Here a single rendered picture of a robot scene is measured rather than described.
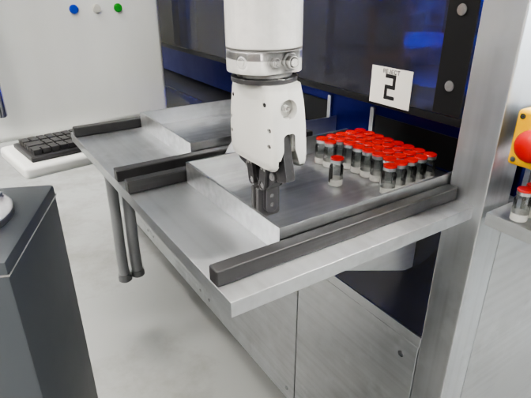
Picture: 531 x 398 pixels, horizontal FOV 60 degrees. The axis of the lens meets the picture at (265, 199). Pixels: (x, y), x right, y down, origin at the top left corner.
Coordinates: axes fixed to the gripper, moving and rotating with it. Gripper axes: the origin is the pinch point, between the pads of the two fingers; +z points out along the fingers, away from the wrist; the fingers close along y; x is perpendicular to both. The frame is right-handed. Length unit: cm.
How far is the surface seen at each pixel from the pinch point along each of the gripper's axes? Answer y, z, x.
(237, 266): -7.9, 2.5, 8.8
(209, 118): 52, 4, -18
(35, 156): 66, 10, 19
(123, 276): 101, 71, -4
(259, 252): -7.1, 2.4, 5.4
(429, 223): -10.6, 4.6, -19.2
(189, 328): 85, 92, -21
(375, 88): 10.2, -8.7, -28.6
